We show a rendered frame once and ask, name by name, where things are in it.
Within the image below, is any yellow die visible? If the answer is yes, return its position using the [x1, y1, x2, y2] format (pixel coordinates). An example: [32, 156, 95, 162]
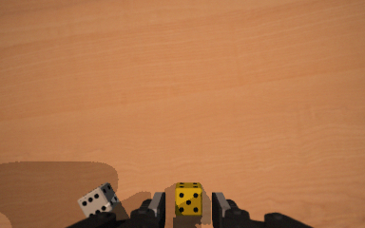
[175, 182, 202, 216]

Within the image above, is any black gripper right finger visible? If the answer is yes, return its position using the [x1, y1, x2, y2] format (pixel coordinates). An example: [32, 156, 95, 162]
[212, 192, 314, 228]

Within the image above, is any white die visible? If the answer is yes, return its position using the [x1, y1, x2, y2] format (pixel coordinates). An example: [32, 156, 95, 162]
[78, 182, 119, 218]

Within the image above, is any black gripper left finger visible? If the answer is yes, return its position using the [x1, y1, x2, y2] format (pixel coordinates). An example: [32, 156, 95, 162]
[66, 192, 165, 228]

